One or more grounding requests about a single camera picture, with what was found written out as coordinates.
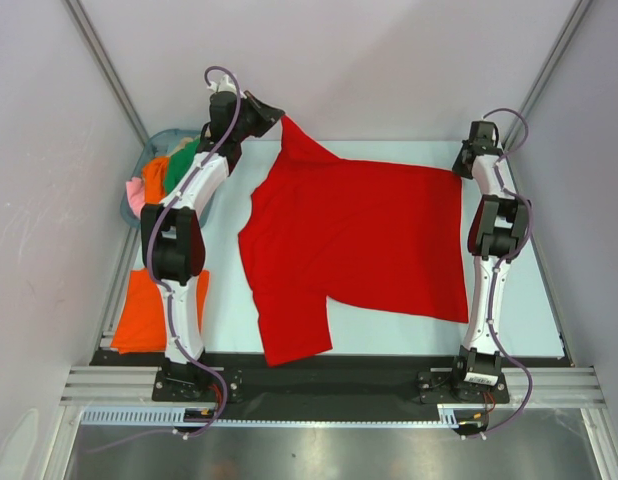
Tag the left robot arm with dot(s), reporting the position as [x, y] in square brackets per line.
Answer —
[173, 249]

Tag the orange garment in basket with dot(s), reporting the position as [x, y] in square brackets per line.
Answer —
[153, 175]

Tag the folded orange t shirt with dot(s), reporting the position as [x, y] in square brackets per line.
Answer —
[158, 320]

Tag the left aluminium corner post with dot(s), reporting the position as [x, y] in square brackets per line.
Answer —
[96, 47]

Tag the white slotted cable duct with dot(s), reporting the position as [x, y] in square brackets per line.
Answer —
[194, 417]

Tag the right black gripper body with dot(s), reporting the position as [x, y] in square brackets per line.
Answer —
[460, 168]

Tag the red t shirt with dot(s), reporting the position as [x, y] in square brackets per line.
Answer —
[369, 234]

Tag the aluminium corner post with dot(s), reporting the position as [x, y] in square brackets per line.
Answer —
[553, 59]
[96, 47]

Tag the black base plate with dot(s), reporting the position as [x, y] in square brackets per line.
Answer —
[337, 388]

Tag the green garment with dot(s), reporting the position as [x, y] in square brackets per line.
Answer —
[179, 164]

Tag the right aluminium corner post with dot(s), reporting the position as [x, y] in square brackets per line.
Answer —
[553, 59]

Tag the pink garment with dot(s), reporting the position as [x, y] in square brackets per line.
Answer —
[135, 194]

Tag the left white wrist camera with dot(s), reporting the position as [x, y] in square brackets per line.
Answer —
[225, 84]

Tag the beige garment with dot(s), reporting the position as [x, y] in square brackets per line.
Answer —
[182, 144]

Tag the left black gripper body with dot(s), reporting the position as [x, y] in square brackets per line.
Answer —
[251, 121]

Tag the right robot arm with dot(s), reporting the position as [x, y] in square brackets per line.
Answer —
[498, 233]

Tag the blue plastic basket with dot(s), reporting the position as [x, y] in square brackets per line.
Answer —
[164, 143]

